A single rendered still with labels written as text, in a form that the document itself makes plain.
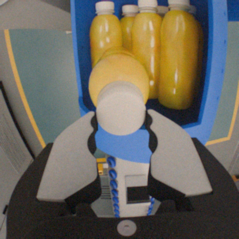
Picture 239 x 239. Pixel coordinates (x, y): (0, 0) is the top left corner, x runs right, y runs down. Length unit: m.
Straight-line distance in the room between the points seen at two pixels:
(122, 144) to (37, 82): 1.49
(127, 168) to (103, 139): 0.47
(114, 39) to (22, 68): 1.46
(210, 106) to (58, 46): 1.39
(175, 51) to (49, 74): 1.40
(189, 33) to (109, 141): 0.21
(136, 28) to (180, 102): 0.16
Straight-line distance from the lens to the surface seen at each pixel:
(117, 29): 0.32
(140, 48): 0.30
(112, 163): 0.59
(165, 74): 0.27
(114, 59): 0.16
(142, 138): 0.20
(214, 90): 0.22
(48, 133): 1.88
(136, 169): 0.70
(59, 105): 1.63
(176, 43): 0.26
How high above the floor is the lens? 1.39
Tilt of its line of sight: 61 degrees down
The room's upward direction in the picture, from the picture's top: 179 degrees clockwise
